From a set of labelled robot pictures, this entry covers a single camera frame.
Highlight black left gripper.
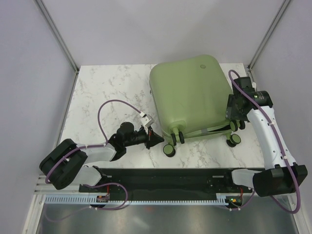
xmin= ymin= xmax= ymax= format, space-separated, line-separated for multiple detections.
xmin=125 ymin=126 xmax=164 ymax=150

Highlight green hard-shell suitcase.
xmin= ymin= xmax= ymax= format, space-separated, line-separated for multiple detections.
xmin=149 ymin=55 xmax=245 ymax=157

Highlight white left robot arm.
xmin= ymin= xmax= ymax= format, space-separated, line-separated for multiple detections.
xmin=39 ymin=122 xmax=164 ymax=192

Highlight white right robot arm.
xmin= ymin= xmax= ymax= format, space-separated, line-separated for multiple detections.
xmin=223 ymin=77 xmax=308 ymax=197

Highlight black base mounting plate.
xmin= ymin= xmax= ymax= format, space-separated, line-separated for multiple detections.
xmin=79 ymin=168 xmax=252 ymax=201

